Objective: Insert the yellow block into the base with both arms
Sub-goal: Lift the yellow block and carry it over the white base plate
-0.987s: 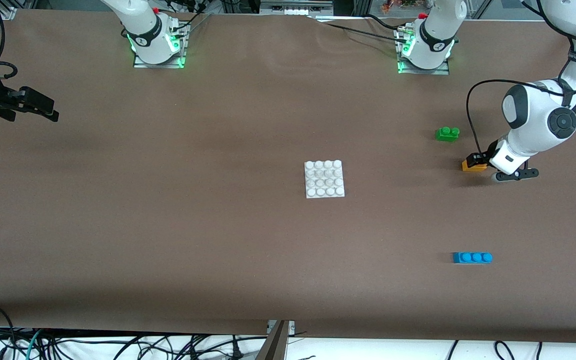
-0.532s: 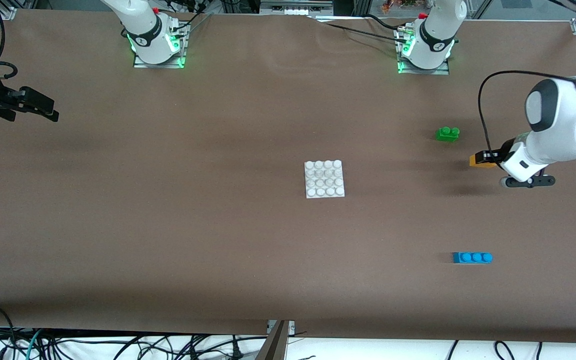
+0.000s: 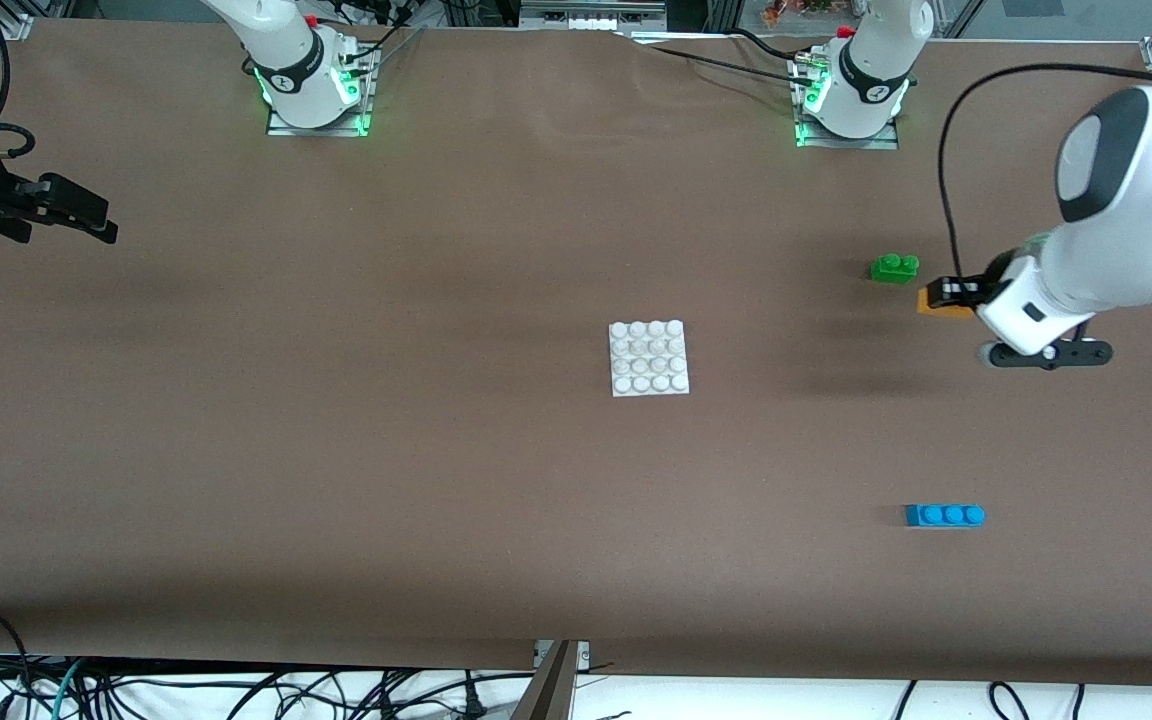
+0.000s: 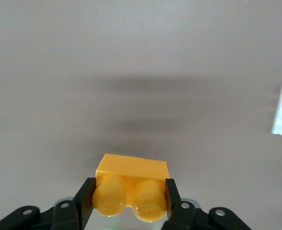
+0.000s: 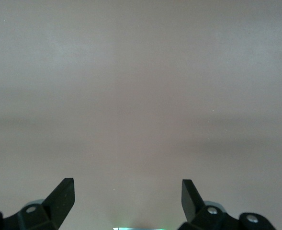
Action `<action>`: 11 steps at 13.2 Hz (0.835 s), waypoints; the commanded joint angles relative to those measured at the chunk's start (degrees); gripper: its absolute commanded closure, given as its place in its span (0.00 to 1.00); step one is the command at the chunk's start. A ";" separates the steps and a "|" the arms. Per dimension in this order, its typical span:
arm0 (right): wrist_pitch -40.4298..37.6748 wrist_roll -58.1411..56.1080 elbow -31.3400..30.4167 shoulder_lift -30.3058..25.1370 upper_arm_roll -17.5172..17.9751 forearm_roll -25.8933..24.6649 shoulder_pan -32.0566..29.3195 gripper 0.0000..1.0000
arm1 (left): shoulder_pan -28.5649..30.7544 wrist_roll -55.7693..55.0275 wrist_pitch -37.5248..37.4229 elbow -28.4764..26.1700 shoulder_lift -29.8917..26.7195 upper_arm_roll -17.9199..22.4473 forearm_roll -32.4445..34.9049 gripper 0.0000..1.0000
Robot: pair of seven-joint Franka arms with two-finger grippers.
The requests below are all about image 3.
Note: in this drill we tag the grey support beam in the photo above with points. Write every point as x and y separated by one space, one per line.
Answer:
546 690

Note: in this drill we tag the yellow two-stud block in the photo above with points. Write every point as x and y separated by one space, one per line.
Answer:
941 311

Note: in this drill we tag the blue three-stud block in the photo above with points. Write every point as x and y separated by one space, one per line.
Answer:
944 516

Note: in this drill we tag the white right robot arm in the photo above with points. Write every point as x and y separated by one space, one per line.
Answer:
286 50

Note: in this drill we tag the white studded base plate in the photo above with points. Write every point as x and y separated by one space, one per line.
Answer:
648 358

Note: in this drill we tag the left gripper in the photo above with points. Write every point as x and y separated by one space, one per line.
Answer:
976 291

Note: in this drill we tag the aluminium frame rack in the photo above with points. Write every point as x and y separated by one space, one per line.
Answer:
591 12

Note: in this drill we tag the green two-stud block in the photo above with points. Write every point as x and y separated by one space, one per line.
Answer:
893 270

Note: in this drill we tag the small metal bracket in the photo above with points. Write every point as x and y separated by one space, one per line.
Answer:
584 655

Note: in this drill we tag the brown table cover sheet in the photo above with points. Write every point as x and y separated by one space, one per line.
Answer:
576 250

